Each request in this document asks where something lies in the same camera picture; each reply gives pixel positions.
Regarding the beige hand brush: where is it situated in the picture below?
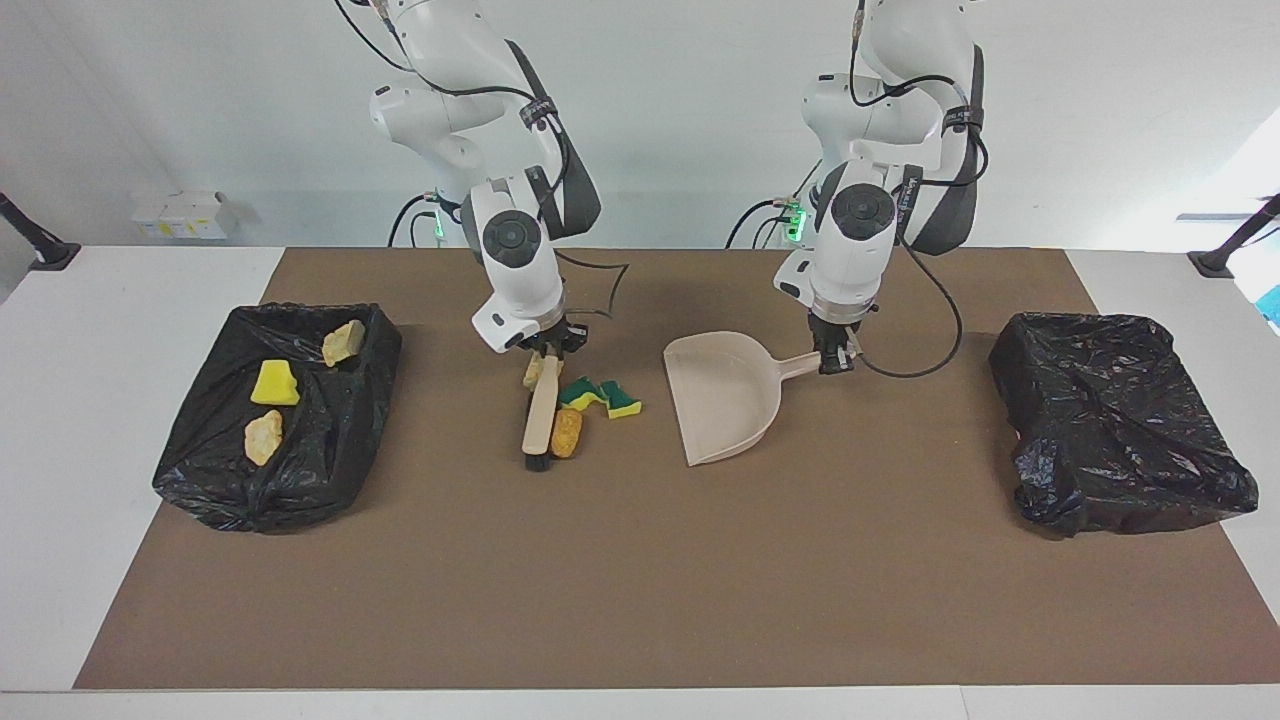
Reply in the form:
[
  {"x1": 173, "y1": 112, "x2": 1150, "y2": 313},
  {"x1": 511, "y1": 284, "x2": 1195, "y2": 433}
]
[{"x1": 522, "y1": 345, "x2": 564, "y2": 473}]

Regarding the beige plastic dustpan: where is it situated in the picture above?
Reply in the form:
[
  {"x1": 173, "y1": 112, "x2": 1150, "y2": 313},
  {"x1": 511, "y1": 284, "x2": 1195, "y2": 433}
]
[{"x1": 663, "y1": 331, "x2": 851, "y2": 468}]

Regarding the orange striped sponge chunk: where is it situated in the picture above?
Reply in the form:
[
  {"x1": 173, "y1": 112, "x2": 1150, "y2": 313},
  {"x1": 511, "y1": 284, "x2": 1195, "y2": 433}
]
[{"x1": 321, "y1": 319, "x2": 367, "y2": 368}]

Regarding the plain yellow sponge piece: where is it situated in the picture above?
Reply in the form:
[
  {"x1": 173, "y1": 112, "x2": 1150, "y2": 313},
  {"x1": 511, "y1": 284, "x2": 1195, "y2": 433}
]
[{"x1": 250, "y1": 360, "x2": 301, "y2": 407}]

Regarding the pale yellow bumpy sponge chunk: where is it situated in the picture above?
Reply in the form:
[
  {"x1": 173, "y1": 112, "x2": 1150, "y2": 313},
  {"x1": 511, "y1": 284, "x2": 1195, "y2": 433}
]
[{"x1": 244, "y1": 410, "x2": 285, "y2": 468}]

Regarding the black bag lined bin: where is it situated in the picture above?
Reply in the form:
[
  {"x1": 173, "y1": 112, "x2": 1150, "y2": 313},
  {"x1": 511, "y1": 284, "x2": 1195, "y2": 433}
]
[
  {"x1": 152, "y1": 303, "x2": 404, "y2": 534},
  {"x1": 988, "y1": 312, "x2": 1260, "y2": 539}
]

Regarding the brown table mat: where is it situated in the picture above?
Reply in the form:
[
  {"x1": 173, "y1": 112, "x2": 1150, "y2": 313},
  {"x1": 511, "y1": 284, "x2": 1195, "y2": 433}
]
[{"x1": 72, "y1": 247, "x2": 1280, "y2": 691}]

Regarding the large white box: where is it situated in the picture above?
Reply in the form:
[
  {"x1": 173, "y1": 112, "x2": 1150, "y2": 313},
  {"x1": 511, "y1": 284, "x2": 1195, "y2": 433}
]
[{"x1": 160, "y1": 190, "x2": 242, "y2": 241}]

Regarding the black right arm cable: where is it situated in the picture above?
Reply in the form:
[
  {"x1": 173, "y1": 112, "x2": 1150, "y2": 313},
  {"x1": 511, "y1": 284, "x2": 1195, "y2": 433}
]
[{"x1": 335, "y1": 0, "x2": 631, "y2": 323}]

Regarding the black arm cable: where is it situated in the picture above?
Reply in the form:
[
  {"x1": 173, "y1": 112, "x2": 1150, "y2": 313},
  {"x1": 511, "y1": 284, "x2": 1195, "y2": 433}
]
[
  {"x1": 848, "y1": 0, "x2": 991, "y2": 379},
  {"x1": 335, "y1": 0, "x2": 631, "y2": 323}
]

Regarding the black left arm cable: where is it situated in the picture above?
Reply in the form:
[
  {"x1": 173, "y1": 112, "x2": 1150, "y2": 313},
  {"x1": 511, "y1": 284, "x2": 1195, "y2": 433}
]
[{"x1": 848, "y1": 0, "x2": 991, "y2": 379}]

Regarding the black camera stand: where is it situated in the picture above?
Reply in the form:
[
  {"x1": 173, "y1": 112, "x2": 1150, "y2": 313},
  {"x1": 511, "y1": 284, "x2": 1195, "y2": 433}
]
[
  {"x1": 1188, "y1": 194, "x2": 1280, "y2": 279},
  {"x1": 0, "y1": 192, "x2": 82, "y2": 272}
]

